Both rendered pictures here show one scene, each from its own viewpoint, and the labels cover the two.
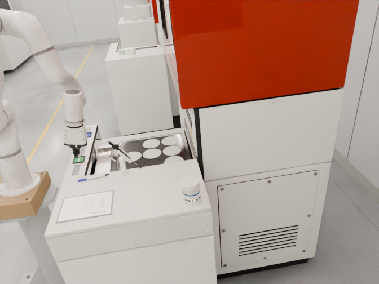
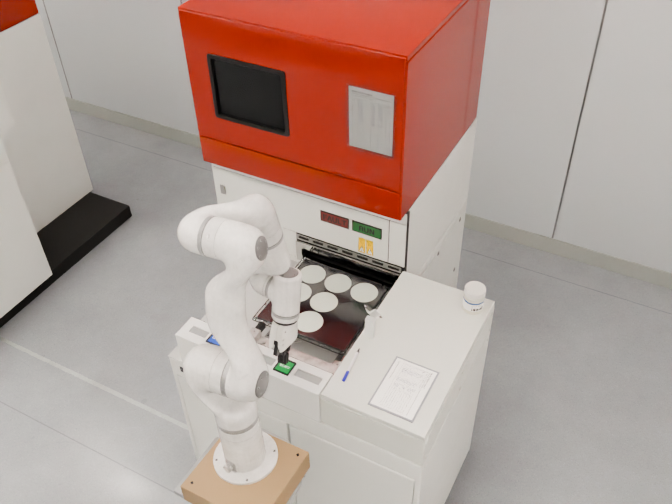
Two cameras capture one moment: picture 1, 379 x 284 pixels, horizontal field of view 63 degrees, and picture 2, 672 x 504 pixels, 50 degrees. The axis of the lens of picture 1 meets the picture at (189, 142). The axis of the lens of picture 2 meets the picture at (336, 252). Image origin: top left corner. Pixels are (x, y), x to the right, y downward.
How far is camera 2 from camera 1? 197 cm
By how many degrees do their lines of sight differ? 45
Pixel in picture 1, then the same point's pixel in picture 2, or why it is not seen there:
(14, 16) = (257, 206)
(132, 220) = (463, 361)
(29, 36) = (273, 225)
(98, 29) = not seen: outside the picture
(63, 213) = (401, 411)
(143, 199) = (436, 340)
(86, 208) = (410, 389)
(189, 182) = (477, 289)
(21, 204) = (301, 464)
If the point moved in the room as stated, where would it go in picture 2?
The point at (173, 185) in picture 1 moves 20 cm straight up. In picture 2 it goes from (434, 308) to (439, 265)
